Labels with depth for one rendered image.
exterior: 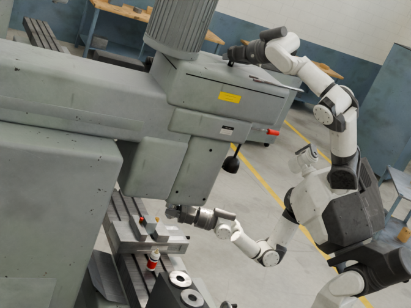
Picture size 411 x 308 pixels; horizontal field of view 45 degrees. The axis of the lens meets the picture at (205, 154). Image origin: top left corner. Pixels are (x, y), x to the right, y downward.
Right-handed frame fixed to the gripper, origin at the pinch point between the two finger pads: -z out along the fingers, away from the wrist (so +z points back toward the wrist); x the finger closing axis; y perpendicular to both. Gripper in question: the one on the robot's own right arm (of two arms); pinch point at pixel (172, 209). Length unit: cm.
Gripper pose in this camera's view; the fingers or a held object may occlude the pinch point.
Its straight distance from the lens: 211.9
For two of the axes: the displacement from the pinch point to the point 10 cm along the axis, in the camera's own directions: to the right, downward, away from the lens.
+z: 9.4, 3.0, 1.6
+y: -3.4, 8.6, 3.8
